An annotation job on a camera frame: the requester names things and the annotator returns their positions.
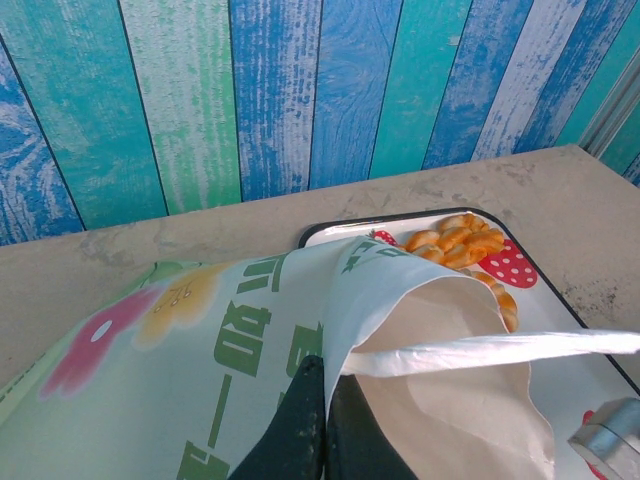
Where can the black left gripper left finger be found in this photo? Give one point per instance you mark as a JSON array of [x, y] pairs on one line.
[[295, 440]]

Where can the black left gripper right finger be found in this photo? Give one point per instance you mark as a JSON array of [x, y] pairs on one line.
[[355, 450]]

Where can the white printed paper bag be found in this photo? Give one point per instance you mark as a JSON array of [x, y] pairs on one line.
[[150, 375]]

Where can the twisted orange white fake bread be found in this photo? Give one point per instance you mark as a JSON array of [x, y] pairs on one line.
[[505, 302]]

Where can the long braided fake bread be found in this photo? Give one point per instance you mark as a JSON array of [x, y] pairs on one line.
[[460, 245]]

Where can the metal tongs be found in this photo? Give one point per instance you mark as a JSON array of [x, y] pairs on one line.
[[610, 430]]

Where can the white strawberry print tray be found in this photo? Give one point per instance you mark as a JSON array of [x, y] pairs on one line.
[[545, 315]]

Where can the aluminium corner post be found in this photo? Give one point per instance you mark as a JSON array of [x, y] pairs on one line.
[[617, 115]]

